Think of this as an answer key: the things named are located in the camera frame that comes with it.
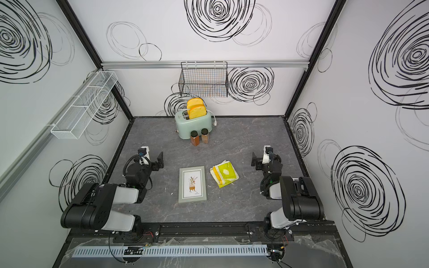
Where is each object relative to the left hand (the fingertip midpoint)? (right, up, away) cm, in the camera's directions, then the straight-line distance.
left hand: (153, 152), depth 89 cm
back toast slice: (+21, +29, +11) cm, 37 cm away
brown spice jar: (+27, +11, +11) cm, 31 cm away
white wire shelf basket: (-28, +16, -16) cm, 36 cm away
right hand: (+60, 0, +1) cm, 60 cm away
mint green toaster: (+15, +15, +11) cm, 23 cm away
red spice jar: (+21, +7, +10) cm, 24 cm away
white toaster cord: (+33, +17, +23) cm, 44 cm away
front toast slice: (+23, +23, +6) cm, 33 cm away
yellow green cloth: (+38, -12, +2) cm, 40 cm away
